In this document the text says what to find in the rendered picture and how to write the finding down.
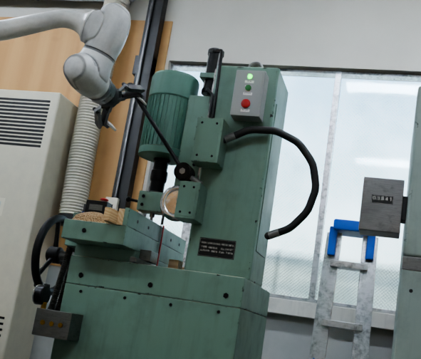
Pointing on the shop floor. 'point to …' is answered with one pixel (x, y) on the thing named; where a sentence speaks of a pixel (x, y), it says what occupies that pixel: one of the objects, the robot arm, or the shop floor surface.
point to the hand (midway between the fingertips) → (127, 114)
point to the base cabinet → (156, 328)
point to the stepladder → (360, 339)
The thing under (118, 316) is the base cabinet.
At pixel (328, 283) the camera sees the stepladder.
